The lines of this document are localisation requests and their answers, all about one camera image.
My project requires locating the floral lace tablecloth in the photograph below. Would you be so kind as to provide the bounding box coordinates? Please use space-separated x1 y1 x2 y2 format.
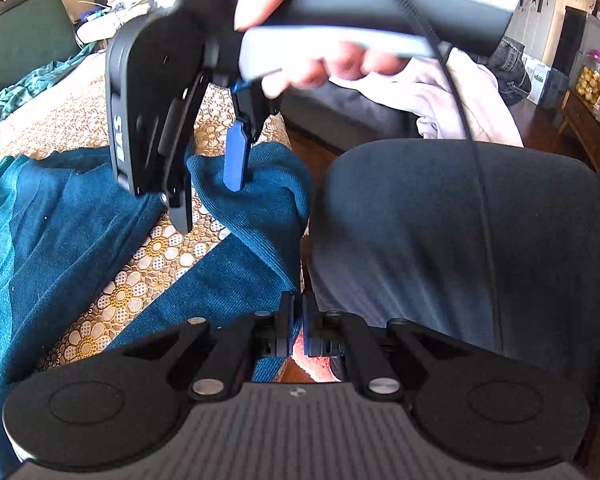
0 52 206 374

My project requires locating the teal plaid blanket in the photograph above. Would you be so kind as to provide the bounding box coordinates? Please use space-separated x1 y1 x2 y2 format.
0 42 96 122

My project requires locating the jar of golden chocolates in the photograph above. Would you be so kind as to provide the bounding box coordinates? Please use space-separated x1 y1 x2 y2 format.
576 49 600 105

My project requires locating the person's dark trousers leg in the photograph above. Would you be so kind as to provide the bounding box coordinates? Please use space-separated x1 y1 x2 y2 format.
306 138 600 411

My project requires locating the white power strip with cables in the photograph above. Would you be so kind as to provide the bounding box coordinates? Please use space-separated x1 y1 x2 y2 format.
74 2 150 46

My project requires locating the teal blue knit sweater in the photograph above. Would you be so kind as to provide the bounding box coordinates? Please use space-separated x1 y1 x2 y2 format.
0 142 313 479

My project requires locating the person's right hand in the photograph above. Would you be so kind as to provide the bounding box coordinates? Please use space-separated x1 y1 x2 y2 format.
232 0 412 100

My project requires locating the dark green sofa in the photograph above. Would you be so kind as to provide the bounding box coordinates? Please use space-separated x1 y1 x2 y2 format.
0 0 79 89

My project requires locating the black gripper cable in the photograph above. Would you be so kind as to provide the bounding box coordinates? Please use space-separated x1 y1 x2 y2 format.
354 0 506 356

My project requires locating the white cloth garment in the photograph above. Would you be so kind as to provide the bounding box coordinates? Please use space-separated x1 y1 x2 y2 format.
329 46 526 149

